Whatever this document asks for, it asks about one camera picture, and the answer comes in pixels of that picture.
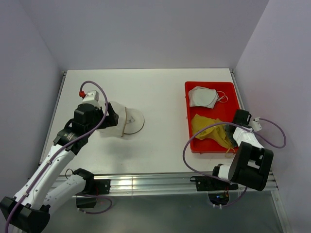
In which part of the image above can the yellow bra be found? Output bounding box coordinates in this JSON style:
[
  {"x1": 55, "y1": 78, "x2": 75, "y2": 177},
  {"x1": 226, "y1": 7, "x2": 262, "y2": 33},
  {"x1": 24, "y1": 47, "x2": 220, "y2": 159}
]
[{"x1": 190, "y1": 114, "x2": 236, "y2": 154}]

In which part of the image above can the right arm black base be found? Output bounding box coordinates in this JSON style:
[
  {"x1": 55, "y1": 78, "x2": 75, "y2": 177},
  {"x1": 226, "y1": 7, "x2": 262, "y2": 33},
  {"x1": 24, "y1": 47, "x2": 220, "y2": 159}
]
[{"x1": 190, "y1": 176, "x2": 239, "y2": 207}]

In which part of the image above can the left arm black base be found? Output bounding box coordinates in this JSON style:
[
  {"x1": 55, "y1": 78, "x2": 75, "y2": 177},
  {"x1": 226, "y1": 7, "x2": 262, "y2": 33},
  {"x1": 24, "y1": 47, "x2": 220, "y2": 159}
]
[{"x1": 76, "y1": 179, "x2": 112, "y2": 214}]

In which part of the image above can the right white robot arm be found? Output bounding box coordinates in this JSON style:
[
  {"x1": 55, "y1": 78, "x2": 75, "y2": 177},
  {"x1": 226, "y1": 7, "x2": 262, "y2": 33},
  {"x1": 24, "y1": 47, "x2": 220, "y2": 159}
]
[{"x1": 190, "y1": 110, "x2": 274, "y2": 191}]

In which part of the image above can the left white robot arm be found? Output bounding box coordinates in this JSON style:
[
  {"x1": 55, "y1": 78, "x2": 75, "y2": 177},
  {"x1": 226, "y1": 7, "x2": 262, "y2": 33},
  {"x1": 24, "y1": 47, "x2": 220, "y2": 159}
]
[{"x1": 0, "y1": 102, "x2": 119, "y2": 233}]

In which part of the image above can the white folded bra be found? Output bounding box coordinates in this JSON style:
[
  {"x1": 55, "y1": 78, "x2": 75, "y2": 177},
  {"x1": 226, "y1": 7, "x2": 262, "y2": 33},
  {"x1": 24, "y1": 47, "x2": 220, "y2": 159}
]
[{"x1": 188, "y1": 86, "x2": 228, "y2": 109}]

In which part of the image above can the red plastic tray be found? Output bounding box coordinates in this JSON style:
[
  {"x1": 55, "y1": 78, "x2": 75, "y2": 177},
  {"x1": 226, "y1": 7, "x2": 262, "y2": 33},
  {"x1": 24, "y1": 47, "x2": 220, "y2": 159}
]
[{"x1": 184, "y1": 81, "x2": 243, "y2": 154}]

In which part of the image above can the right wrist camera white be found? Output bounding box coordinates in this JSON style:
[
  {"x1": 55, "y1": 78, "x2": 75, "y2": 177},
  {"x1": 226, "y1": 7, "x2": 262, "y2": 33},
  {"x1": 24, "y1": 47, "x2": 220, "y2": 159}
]
[{"x1": 249, "y1": 117, "x2": 262, "y2": 132}]

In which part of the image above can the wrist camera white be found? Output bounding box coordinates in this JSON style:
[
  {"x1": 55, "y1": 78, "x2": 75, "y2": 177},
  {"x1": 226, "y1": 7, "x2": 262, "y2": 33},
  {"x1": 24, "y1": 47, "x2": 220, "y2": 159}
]
[
  {"x1": 79, "y1": 90, "x2": 100, "y2": 108},
  {"x1": 249, "y1": 117, "x2": 262, "y2": 132}
]

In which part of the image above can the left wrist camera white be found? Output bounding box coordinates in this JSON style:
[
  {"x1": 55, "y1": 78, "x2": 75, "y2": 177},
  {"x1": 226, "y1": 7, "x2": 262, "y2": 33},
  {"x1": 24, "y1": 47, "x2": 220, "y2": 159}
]
[{"x1": 79, "y1": 90, "x2": 100, "y2": 108}]

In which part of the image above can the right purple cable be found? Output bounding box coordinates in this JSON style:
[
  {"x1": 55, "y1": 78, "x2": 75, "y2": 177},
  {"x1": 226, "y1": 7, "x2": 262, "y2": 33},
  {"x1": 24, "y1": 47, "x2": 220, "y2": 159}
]
[{"x1": 182, "y1": 118, "x2": 287, "y2": 208}]

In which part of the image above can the purple cable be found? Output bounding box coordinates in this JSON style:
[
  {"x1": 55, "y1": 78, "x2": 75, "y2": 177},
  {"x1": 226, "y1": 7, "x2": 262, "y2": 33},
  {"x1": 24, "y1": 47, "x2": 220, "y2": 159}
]
[
  {"x1": 3, "y1": 80, "x2": 114, "y2": 233},
  {"x1": 182, "y1": 118, "x2": 287, "y2": 208}
]

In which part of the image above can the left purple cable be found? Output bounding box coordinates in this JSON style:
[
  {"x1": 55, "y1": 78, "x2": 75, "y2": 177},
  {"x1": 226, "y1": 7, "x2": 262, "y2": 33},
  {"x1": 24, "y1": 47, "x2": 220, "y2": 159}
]
[{"x1": 3, "y1": 80, "x2": 114, "y2": 233}]

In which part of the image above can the aluminium rail frame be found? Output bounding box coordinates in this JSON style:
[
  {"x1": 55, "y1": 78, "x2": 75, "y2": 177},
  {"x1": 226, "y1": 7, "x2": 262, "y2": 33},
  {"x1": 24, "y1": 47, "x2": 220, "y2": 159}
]
[{"x1": 14, "y1": 69, "x2": 292, "y2": 233}]

